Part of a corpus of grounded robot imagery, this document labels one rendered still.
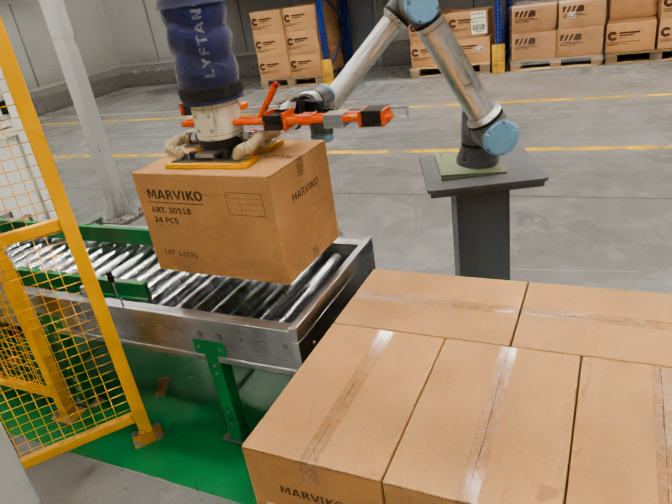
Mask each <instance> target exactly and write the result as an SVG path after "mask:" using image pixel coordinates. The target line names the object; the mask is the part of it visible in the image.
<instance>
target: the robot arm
mask: <svg viewBox="0 0 672 504"><path fill-rule="evenodd" d="M410 24H411V26H412V27H413V29H414V30H415V32H416V33H417V34H418V36H419V37H420V39H421V41H422V42H423V44H424V46H425V47H426V49H427V50H428V52H429V54H430V55H431V57H432V59H433V60H434V62H435V64H436V65H437V67H438V69H439V70H440V72H441V73H442V75H443V77H444V78H445V80H446V82H447V83H448V85H449V87H450V88H451V90H452V92H453V93H454V95H455V97H456V98H457V100H458V101H459V103H460V105H461V106H462V112H461V113H462V126H461V147H460V150H459V152H458V155H457V157H456V163H457V164H458V165H459V166H461V167H464V168H469V169H485V168H491V167H494V166H496V165H498V164H499V156H500V155H504V154H506V153H508V152H510V151H511V150H512V149H513V148H514V147H515V145H516V143H517V141H518V138H519V131H518V128H517V127H516V125H515V124H514V123H513V122H512V121H510V120H509V119H508V117H507V116H506V114H505V112H504V110H503V109H502V107H501V105H500V104H498V103H497V102H496V101H492V100H491V98H490V97H489V95H488V93H487V91H486V90H485V88H484V86H483V84H482V83H481V81H480V79H479V77H478V76H477V74H476V72H475V70H474V69H473V67H472V65H471V63H470V62H469V60H468V58H467V56H466V55H465V53H464V51H463V50H462V48H461V46H460V44H459V43H458V41H457V39H456V37H455V36H454V34H453V32H452V30H451V29H450V27H449V25H448V23H447V22H446V20H445V18H444V16H443V13H442V11H441V10H440V8H439V6H438V0H390V1H389V3H388V4H387V5H386V6H385V8H384V16H383V17H382V18H381V20H380V21H379V22H378V23H377V25H376V26H375V27H374V29H373V30H372V31H371V33H370V34H369V35H368V37H367V38H366V39H365V41H364V42H363V43H362V44H361V46H360V47H359V48H358V50H357V51H356V52H355V54H354V55H353V56H352V58H351V59H350V60H349V62H348V63H347V64H346V65H345V67H344V68H343V69H342V71H341V72H340V73H339V75H338V76H337V77H336V79H335V80H334V81H333V82H332V84H331V85H330V86H329V85H327V84H318V85H315V86H314V87H313V88H311V89H307V91H305V92H303V93H301V94H300V95H299V96H298V97H294V98H291V100H284V101H282V102H284V103H282V102H280V103H278V104H282V105H275V106H279V110H286V109H290V108H294V113H295V114H302V113H303V112H315V111H317V113H323V109H324V108H334V110H338V109H339V108H340V107H341V106H342V104H343V103H344V102H345V100H346V99H347V98H348V97H349V95H350V94H351V93H352V91H353V90H354V89H355V88H356V86H357V85H358V84H359V82H360V81H361V80H362V79H363V77H364V76H365V75H366V73H367V72H368V71H369V70H370V68H371V67H372V66H373V64H374V63H375V62H376V61H377V59H378V58H379V57H380V55H381V54H382V53H383V52H384V50H385V49H386V48H387V47H388V45H389V44H390V43H391V41H392V40H393V39H394V38H395V36H396V35H397V34H398V32H399V31H400V30H401V29H406V28H407V27H408V26H409V25H410ZM309 128H310V132H311V140H325V143H328V142H331V141H333V139H334V134H333V128H330V129H325V128H324V124H323V123H313V124H312V125H309Z"/></svg>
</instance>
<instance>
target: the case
mask: <svg viewBox="0 0 672 504"><path fill-rule="evenodd" d="M247 155H257V156H258V158H259V160H258V161H257V162H255V163H254V164H252V165H250V166H249V167H247V168H246V169H166V168H165V164H166V163H168V162H170V161H172V160H174V159H176V157H174V156H172V155H168V156H165V157H163V158H161V159H159V160H157V161H155V162H153V163H151V164H149V165H146V166H144V167H142V168H140V169H138V170H136V171H134V172H132V173H131V174H132V177H133V180H134V183H135V187H136V190H137V193H138V197H139V200H140V203H141V206H142V210H143V213H144V216H145V219H146V223H147V226H148V229H149V233H150V236H151V239H152V242H153V246H154V249H155V252H156V255H157V259H158V262H159V265H160V268H161V269H167V270H175V271H183V272H191V273H199V274H207V275H215V276H223V277H231V278H239V279H247V280H255V281H263V282H271V283H279V284H287V285H290V284H291V283H292V282H293V281H294V280H295V279H296V278H297V277H298V276H299V275H300V274H301V273H303V272H304V271H305V270H306V269H307V268H308V267H309V266H310V265H311V264H312V263H313V262H314V261H315V260H316V259H317V258H318V257H319V256H320V255H321V254H322V253H323V252H324V251H325V250H326V249H327V248H328V247H329V246H330V245H331V244H332V243H333V242H334V241H335V240H336V239H337V238H338V237H339V232H338V225H337V218H336V211H335V205H334V198H333V191H332V185H331V178H330V171H329V164H328V158H327V151H326V144H325V140H284V144H283V145H282V146H280V147H279V148H277V149H276V150H274V151H272V152H250V153H249V154H247Z"/></svg>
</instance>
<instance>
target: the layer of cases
mask: <svg viewBox="0 0 672 504"><path fill-rule="evenodd" d="M242 451H243V454H244V458H245V461H246V465H247V468H248V472H249V475H250V479H251V482H252V486H253V489H254V493H255V496H256V500H257V503H258V504H672V294H664V293H652V292H641V291H629V290H617V289H605V288H593V287H581V286H569V285H558V284H546V283H534V282H530V283H529V286H528V282H522V281H510V280H498V279H486V278H475V277H463V276H451V275H439V274H427V273H415V272H403V271H392V270H380V269H374V270H373V271H372V272H371V274H370V275H369V276H368V278H367V279H366V280H365V282H364V283H363V284H362V286H361V287H360V288H359V290H358V291H357V292H356V294H355V295H354V296H353V298H352V299H351V300H350V302H349V303H348V304H347V306H346V307H345V308H344V310H343V311H342V312H341V314H340V315H339V316H338V318H337V319H336V320H335V322H334V324H332V326H331V327H330V328H329V330H328V331H327V332H326V334H325V335H324V336H323V338H322V339H321V340H320V342H319V343H318V344H317V346H316V347H315V348H314V350H313V351H312V352H311V354H310V355H309V356H308V358H307V359H306V360H305V362H304V363H303V365H302V366H301V367H300V369H299V370H298V371H297V373H296V374H295V375H294V377H293V378H292V379H291V381H290V382H289V383H288V385H287V386H286V387H285V389H284V390H283V391H282V393H281V394H280V395H279V397H278V398H277V399H276V401H275V402H274V403H273V405H272V406H271V407H270V409H269V410H268V411H267V413H266V414H265V415H264V417H263V418H262V419H261V421H260V422H259V423H258V425H257V426H256V427H255V429H254V430H253V431H252V433H251V434H250V435H249V437H248V438H247V439H246V441H245V442H244V443H243V445H242Z"/></svg>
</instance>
